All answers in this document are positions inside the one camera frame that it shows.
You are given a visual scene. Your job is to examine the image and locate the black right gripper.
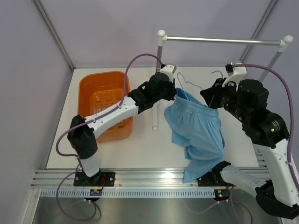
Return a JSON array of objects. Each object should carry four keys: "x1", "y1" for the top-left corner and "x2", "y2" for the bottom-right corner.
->
[{"x1": 201, "y1": 77, "x2": 251, "y2": 124}]

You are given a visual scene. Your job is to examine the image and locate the blue wire hanger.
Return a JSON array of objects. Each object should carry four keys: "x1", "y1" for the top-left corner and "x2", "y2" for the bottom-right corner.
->
[{"x1": 177, "y1": 70, "x2": 224, "y2": 103}]

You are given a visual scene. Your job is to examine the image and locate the light blue shorts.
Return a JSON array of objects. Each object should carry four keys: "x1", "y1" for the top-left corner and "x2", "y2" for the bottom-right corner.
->
[{"x1": 164, "y1": 88, "x2": 225, "y2": 183}]

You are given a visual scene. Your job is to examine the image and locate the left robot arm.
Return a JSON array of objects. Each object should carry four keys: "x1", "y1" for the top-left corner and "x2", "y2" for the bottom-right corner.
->
[{"x1": 67, "y1": 71, "x2": 177, "y2": 186}]

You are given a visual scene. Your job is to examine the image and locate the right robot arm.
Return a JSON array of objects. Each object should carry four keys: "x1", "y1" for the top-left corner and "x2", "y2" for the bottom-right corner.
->
[{"x1": 200, "y1": 78, "x2": 299, "y2": 220}]

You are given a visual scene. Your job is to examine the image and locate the silver clothes rack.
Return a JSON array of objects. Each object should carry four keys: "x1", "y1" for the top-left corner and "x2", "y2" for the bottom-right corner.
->
[{"x1": 149, "y1": 29, "x2": 294, "y2": 130}]

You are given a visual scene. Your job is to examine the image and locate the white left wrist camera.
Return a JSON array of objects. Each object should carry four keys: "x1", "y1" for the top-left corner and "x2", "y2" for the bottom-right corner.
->
[{"x1": 160, "y1": 64, "x2": 177, "y2": 83}]

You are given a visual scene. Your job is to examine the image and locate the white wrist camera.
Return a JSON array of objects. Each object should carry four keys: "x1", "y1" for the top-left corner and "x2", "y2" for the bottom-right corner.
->
[
  {"x1": 222, "y1": 61, "x2": 247, "y2": 87},
  {"x1": 160, "y1": 64, "x2": 177, "y2": 83}
]

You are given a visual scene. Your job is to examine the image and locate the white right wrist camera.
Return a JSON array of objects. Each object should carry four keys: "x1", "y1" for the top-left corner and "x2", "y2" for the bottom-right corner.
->
[{"x1": 222, "y1": 61, "x2": 247, "y2": 87}]

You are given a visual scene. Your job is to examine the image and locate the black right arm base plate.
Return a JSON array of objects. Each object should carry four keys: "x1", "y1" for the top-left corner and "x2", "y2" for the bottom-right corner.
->
[{"x1": 196, "y1": 170, "x2": 233, "y2": 187}]

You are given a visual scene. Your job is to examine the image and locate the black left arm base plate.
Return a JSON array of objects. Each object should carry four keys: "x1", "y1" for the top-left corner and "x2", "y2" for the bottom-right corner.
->
[{"x1": 73, "y1": 171, "x2": 115, "y2": 187}]

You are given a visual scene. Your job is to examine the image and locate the aluminium mounting rail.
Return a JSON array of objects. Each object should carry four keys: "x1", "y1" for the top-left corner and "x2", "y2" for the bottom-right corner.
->
[{"x1": 30, "y1": 169, "x2": 285, "y2": 189}]

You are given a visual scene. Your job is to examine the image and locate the white slotted cable duct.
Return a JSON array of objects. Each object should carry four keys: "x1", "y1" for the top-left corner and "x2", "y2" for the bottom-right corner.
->
[{"x1": 41, "y1": 189, "x2": 215, "y2": 198}]

